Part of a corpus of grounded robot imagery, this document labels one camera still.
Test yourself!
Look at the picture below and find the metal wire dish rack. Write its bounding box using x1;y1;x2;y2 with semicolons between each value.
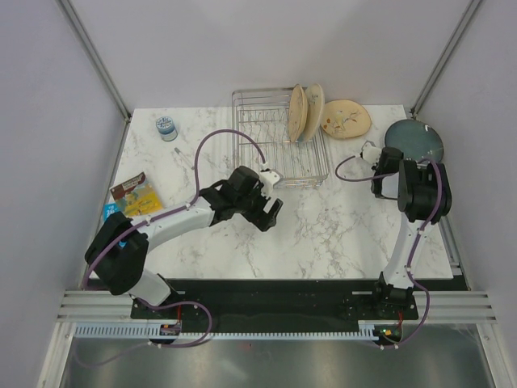
232;87;329;188

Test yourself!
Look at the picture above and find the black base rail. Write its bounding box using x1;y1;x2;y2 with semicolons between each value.
131;279;418;334

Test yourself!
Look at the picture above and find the small blue-lidded jar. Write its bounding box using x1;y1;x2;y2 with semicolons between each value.
155;116;178;141

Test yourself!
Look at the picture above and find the brown and yellow book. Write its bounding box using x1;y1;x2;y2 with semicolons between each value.
110;171;163;217

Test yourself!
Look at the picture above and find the white pen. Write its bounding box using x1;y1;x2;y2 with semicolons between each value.
174;147;195;170

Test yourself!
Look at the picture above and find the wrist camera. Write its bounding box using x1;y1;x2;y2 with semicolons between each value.
359;141;382;165
258;168;283;198

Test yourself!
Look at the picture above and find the blue paperback book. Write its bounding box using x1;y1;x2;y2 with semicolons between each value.
103;203;119;222

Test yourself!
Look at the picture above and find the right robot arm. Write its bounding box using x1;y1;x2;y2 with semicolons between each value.
369;147;452;318

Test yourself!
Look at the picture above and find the blue and cream plate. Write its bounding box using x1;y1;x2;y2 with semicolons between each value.
298;83;325;141

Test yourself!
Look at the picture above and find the dark teal plate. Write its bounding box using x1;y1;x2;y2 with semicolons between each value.
385;119;444;162

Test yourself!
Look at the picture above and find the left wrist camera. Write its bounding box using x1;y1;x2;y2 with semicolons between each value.
258;168;283;198

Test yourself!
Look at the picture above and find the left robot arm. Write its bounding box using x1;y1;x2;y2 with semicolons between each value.
85;166;283;318

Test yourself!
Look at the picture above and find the cream plate with blue bird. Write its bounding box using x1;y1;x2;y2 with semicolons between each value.
321;99;372;139

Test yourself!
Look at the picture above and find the cream plate with yellow bird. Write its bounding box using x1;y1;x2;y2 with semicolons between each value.
288;84;308;143

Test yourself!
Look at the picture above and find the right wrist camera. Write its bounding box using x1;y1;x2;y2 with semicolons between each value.
359;141;382;165

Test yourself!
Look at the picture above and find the white cable duct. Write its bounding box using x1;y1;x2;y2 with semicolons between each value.
74;321;181;339

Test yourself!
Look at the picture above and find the aluminium frame profile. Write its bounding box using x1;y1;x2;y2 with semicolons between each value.
56;0;133;122

